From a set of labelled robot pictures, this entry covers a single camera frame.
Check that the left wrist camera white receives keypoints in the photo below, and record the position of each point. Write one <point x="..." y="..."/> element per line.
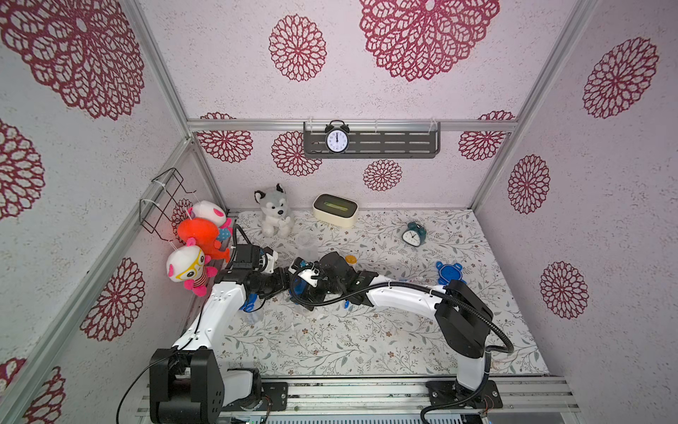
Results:
<point x="268" y="260"/>

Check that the white plush with glasses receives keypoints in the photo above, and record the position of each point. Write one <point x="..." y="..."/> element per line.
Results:
<point x="188" y="265"/>

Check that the grey husky plush toy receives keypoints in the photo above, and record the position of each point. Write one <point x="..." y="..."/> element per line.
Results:
<point x="276" y="215"/>

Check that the white pink plush upper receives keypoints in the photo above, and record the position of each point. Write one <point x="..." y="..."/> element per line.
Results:
<point x="211" y="212"/>

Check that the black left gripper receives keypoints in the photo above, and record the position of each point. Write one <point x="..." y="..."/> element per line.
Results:
<point x="283" y="282"/>

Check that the grey metal wall shelf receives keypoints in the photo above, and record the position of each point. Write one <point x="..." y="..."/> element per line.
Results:
<point x="376" y="144"/>

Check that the black wire wall basket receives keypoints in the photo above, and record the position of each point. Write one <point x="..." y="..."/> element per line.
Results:
<point x="156" y="210"/>

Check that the orange red plush toy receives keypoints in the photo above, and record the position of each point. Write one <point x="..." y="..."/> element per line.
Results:
<point x="202" y="233"/>

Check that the black wall alarm clock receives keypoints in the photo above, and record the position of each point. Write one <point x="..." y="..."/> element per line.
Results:
<point x="337" y="137"/>

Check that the green teal alarm clock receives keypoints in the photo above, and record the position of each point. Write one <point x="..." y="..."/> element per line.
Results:
<point x="414" y="235"/>

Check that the clear plastic kit container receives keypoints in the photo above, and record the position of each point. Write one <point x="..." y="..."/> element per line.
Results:
<point x="254" y="316"/>

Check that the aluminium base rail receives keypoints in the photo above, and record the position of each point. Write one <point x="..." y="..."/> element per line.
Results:
<point x="389" y="395"/>

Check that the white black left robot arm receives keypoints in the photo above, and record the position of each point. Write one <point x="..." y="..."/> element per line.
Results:
<point x="186" y="383"/>

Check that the clear plastic cup right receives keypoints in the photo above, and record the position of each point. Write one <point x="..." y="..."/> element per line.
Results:
<point x="308" y="246"/>

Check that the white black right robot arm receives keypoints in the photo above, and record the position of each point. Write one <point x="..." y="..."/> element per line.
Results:
<point x="465" y="321"/>

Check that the cream tissue box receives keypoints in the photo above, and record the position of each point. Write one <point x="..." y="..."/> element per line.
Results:
<point x="335" y="210"/>

